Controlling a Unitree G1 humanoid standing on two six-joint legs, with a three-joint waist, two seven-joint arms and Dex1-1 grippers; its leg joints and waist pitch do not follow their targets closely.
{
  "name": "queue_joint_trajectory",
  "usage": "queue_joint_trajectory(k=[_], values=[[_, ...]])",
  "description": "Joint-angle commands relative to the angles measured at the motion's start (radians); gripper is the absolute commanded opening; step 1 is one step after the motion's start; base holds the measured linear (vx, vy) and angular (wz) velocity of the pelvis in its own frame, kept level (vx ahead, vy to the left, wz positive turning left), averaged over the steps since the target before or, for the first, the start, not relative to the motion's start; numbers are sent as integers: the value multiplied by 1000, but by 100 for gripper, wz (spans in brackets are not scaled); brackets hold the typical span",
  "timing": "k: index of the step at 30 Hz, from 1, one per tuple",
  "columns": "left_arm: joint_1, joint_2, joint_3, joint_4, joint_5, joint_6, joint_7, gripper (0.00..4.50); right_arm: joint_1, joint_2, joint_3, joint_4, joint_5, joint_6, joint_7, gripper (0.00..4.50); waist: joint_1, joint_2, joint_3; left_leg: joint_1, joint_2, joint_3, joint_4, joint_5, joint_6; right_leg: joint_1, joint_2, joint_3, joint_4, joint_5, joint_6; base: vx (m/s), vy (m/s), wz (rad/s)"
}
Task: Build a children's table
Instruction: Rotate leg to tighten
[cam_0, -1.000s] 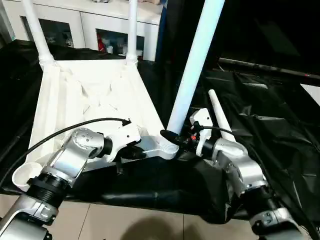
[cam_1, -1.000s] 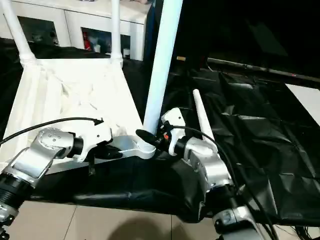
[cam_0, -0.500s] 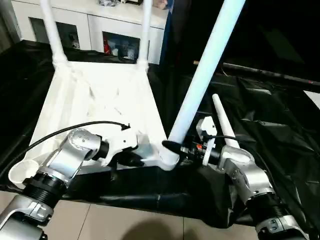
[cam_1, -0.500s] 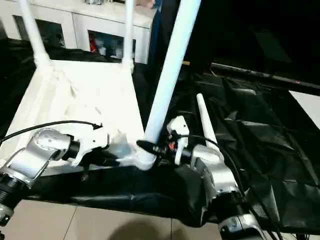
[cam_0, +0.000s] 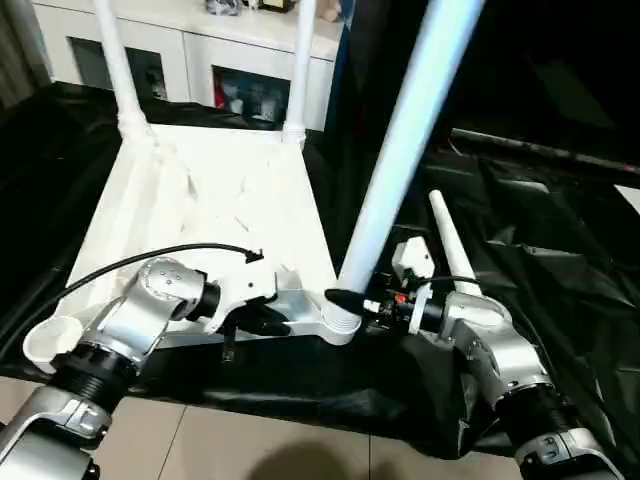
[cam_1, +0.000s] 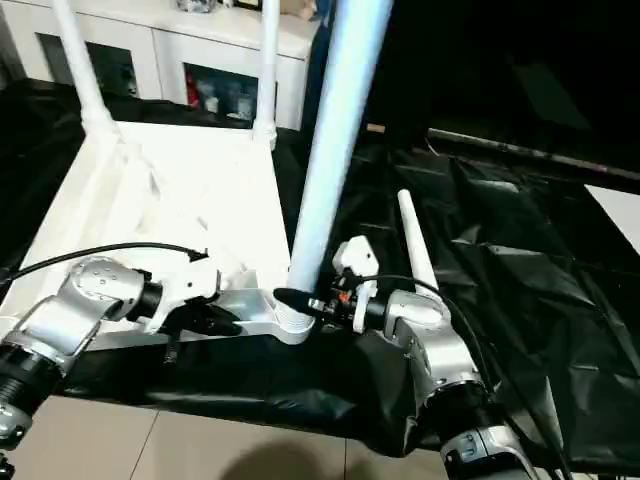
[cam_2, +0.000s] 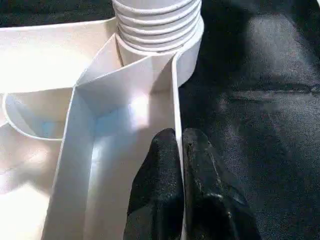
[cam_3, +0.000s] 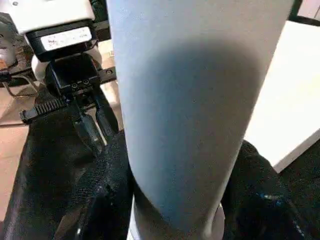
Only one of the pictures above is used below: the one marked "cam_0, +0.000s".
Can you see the white plastic table leg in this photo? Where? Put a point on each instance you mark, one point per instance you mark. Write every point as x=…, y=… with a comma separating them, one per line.
x=400, y=150
x=452, y=245
x=300, y=65
x=117, y=65

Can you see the white plastic table top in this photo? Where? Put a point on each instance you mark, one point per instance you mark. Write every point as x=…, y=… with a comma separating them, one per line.
x=200, y=200

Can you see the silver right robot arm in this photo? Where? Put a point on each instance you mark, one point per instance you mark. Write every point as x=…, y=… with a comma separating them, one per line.
x=500, y=350

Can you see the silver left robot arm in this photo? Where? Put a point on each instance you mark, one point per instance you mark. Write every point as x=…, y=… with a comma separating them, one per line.
x=150, y=295

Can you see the long black rod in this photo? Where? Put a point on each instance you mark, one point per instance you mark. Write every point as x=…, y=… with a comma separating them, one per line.
x=550, y=150

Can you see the white glass-door cabinet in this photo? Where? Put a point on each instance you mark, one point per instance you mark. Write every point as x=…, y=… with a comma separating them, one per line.
x=225, y=45

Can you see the grey curtain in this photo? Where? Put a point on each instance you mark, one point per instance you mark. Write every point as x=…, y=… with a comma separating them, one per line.
x=20, y=50

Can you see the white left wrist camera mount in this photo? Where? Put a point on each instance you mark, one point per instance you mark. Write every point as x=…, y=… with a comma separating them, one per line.
x=245, y=285

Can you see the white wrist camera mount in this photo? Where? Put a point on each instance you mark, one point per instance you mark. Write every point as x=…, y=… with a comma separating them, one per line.
x=245, y=285
x=415, y=255

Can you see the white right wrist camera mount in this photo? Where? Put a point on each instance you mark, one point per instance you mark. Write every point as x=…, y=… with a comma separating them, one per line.
x=415, y=255

